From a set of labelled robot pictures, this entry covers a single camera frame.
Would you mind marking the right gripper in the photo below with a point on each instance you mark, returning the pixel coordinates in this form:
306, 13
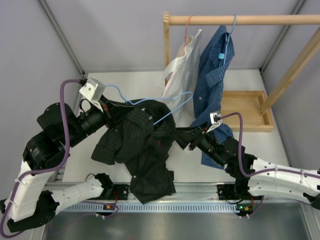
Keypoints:
196, 135

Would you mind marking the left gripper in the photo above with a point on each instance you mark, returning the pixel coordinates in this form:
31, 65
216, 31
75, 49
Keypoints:
116, 113

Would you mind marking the light blue wire hanger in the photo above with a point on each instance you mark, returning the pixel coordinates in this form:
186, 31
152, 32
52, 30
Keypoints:
155, 102

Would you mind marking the black pinstripe shirt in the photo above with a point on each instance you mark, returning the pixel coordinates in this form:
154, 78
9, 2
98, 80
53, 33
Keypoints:
141, 146

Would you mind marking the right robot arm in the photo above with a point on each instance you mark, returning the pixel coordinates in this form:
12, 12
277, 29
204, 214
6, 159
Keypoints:
253, 176

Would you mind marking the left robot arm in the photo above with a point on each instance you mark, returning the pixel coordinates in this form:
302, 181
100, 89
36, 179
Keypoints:
29, 205

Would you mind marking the blue checked shirt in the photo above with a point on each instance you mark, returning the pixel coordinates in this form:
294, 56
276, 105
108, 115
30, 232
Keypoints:
213, 64

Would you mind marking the white shirt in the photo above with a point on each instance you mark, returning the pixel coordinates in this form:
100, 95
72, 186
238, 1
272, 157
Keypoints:
179, 79

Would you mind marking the wooden clothes rack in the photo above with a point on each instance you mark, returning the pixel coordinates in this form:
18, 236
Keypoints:
253, 105

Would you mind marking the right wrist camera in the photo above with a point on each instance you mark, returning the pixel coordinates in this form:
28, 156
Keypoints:
215, 119

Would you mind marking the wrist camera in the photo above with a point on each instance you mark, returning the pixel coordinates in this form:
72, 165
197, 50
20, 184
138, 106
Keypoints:
215, 119
92, 91

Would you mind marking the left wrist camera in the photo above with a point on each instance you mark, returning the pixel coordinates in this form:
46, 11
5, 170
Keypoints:
92, 91

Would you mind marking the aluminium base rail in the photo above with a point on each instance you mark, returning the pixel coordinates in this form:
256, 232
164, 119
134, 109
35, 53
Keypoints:
199, 197

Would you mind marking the pink wire hanger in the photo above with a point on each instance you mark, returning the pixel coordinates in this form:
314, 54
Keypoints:
186, 35

